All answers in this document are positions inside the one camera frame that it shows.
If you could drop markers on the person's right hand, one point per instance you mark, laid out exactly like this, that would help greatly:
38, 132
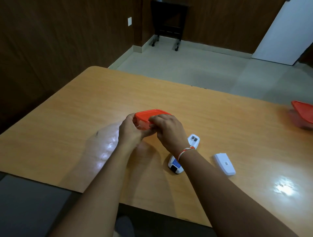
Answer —
170, 133

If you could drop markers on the black rolling table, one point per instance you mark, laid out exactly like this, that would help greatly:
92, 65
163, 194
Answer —
168, 19

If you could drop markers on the white door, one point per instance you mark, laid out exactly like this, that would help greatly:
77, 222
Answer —
281, 29

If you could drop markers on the person's right fingers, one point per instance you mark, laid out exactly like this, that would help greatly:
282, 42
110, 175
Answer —
157, 119

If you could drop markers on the person's left hand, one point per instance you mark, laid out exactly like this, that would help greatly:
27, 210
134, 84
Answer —
129, 133

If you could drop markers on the orange and white wrist thread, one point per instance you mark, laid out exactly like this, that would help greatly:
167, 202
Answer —
185, 151

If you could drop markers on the white battery cover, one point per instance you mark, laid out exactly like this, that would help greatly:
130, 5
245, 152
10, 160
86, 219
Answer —
224, 163

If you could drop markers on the clear container with orange lid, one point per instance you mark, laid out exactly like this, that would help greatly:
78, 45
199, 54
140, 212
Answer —
148, 117
302, 114

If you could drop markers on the person's left forearm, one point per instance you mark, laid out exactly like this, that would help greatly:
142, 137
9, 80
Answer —
97, 195

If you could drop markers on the person's right forearm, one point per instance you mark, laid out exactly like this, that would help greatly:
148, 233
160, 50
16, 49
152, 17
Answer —
227, 195

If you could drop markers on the white remote control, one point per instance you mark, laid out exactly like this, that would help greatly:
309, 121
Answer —
182, 156

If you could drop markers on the person's left thumb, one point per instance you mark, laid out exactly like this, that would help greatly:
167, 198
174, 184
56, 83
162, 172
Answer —
135, 120

